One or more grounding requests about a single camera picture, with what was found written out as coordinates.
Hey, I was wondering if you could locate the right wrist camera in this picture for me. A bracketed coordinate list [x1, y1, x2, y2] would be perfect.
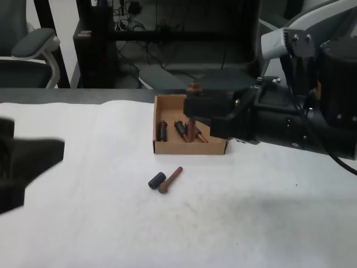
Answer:
[259, 26, 316, 76]

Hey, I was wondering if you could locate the white office chair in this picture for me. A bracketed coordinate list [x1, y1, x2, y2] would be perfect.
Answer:
[0, 0, 61, 89]

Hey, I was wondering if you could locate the cardboard box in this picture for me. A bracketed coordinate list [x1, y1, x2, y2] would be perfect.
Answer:
[152, 94, 229, 155]

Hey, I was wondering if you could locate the black sleeve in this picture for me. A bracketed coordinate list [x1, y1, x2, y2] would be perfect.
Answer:
[147, 172, 167, 189]

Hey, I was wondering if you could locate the black cabinet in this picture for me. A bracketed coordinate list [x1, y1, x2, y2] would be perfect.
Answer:
[73, 4, 118, 89]

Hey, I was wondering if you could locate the copper bolt with black sleeve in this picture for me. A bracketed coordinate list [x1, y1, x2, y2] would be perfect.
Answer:
[157, 120, 168, 143]
[195, 127, 210, 144]
[173, 120, 189, 143]

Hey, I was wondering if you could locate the black cable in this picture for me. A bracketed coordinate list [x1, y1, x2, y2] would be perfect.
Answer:
[327, 149, 357, 176]

